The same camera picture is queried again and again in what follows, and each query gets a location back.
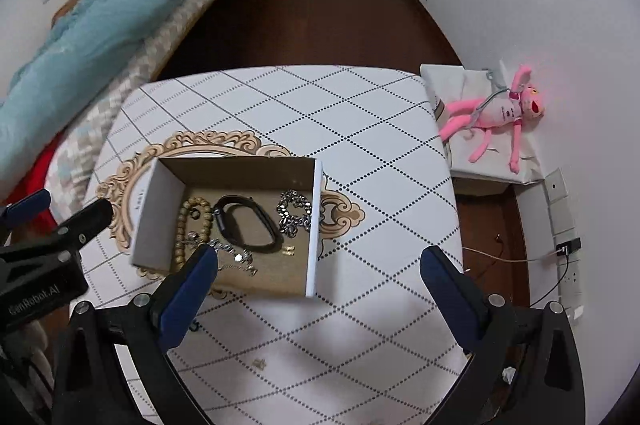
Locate white charging cable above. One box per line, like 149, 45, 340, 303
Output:
462, 245, 561, 264

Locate white power strip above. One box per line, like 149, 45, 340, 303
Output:
544, 168, 585, 323

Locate white covered box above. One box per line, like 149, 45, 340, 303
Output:
420, 64, 546, 185

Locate pink panther plush toy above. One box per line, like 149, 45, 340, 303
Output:
439, 66, 546, 174

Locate wooden bead bracelet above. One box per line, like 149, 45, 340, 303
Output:
171, 196, 215, 273

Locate white cardboard box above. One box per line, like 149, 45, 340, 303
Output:
130, 156, 323, 297

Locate thick silver chain necklace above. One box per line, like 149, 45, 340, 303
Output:
275, 188, 314, 237

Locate teal blanket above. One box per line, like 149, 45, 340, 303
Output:
1, 0, 185, 197

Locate red cloth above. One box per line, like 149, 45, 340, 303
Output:
1, 133, 63, 244

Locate thin silver chain necklace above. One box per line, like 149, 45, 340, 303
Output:
182, 231, 260, 277

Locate white patterned tablecloth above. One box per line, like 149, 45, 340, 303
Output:
82, 66, 465, 424

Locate black cable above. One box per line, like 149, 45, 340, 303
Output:
470, 231, 572, 308

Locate black charger plug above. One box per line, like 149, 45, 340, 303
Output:
555, 237, 582, 257

